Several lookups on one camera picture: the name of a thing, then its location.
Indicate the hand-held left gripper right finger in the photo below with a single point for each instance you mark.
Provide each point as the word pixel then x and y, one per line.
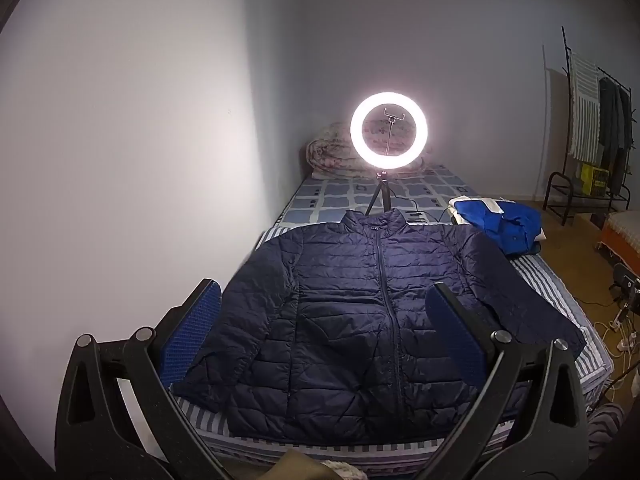
pixel 452 322

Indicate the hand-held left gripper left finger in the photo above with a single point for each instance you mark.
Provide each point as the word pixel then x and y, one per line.
pixel 197 327

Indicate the navy puffer jacket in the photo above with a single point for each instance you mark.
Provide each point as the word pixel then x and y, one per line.
pixel 340 310

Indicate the black clothes rack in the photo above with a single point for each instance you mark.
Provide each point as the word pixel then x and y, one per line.
pixel 555 185

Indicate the orange mattress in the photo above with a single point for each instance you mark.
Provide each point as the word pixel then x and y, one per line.
pixel 622 235

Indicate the white power strip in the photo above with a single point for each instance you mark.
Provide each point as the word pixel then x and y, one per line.
pixel 627 342

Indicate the blue white striped quilt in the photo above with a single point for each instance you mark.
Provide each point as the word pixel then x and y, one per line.
pixel 550 280

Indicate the yellow box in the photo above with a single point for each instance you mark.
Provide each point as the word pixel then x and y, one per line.
pixel 594 179

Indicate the folded blue garment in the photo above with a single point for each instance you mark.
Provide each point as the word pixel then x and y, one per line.
pixel 505 222

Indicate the striped knit cloth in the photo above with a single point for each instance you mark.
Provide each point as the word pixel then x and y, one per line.
pixel 605 432

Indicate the olive cloth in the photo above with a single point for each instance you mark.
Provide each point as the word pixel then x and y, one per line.
pixel 300 467

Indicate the blue checked bedsheet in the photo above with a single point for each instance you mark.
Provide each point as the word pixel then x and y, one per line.
pixel 320 200

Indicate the striped hanging towel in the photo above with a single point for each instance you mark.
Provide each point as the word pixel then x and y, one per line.
pixel 584 110

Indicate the rolled floral quilt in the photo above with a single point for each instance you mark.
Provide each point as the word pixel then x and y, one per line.
pixel 330 152

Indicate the phone holder clamp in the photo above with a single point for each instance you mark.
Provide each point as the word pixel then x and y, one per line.
pixel 392 116

